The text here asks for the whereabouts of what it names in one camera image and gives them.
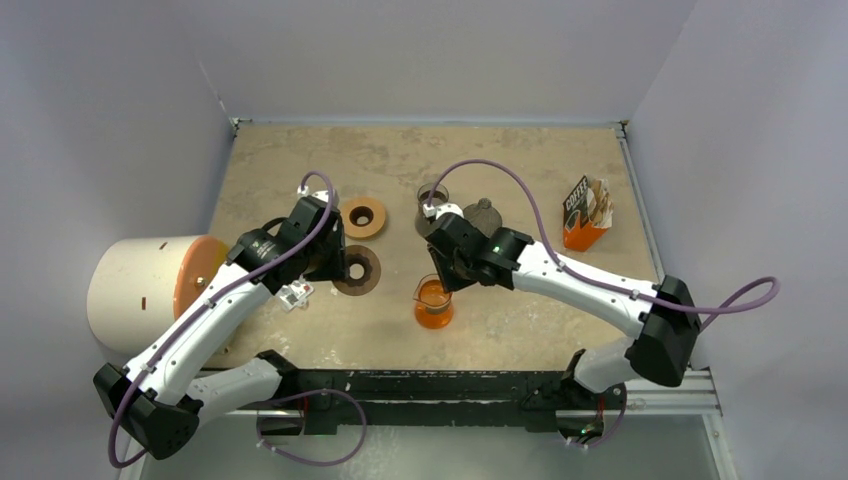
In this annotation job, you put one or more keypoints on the smoked glass dripper cone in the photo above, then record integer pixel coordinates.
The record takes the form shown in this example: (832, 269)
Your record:
(483, 216)

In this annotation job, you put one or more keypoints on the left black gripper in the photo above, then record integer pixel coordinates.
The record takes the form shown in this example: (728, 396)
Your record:
(337, 268)

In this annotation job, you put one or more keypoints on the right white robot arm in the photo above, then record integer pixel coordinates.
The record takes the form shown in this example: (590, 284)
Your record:
(659, 331)

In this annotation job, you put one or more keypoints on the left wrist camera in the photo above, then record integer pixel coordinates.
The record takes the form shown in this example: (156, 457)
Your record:
(328, 196)

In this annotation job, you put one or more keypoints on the white cylinder with orange lid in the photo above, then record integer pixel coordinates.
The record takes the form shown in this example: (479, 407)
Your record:
(141, 286)

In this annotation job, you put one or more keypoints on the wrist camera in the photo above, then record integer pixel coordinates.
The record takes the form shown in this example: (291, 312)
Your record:
(328, 196)
(433, 212)

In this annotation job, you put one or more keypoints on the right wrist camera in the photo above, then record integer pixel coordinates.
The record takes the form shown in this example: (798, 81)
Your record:
(433, 212)

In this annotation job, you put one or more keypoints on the coffee filter package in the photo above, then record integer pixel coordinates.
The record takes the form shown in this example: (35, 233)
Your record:
(588, 213)

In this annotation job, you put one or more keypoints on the orange glass carafe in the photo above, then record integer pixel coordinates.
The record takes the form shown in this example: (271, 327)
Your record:
(433, 308)

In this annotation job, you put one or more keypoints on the smoked glass carafe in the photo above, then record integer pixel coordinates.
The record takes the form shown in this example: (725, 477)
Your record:
(437, 195)

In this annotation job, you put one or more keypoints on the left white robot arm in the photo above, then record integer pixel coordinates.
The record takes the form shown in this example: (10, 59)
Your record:
(158, 397)

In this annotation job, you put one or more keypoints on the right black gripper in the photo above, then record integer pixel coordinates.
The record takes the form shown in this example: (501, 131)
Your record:
(448, 266)

